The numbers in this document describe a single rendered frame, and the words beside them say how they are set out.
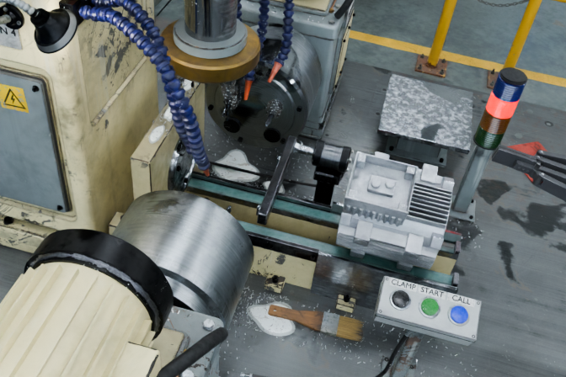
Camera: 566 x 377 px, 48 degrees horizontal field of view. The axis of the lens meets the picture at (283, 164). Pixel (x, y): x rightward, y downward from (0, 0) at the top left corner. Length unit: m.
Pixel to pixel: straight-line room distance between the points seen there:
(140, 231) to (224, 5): 0.39
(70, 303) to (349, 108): 1.34
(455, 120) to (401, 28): 2.29
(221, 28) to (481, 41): 3.12
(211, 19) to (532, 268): 0.98
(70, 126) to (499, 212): 1.09
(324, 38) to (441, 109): 0.41
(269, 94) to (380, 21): 2.66
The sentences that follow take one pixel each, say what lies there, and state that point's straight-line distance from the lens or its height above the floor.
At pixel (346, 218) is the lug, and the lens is 1.25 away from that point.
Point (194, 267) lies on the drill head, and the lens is 1.02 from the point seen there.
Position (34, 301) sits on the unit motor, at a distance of 0.75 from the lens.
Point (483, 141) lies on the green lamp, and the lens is 1.53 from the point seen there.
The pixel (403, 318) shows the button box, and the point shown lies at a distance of 1.13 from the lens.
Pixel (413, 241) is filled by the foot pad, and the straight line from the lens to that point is 1.27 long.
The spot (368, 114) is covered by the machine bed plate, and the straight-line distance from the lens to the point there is 1.93.
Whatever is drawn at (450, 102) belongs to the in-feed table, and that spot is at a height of 0.92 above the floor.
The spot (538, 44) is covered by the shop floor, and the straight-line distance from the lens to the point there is 4.27.
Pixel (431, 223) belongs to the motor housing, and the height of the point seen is 1.07.
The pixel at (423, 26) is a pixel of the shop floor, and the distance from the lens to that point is 4.11.
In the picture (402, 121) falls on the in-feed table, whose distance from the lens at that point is 1.73.
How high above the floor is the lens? 1.95
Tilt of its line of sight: 43 degrees down
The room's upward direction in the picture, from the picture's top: 7 degrees clockwise
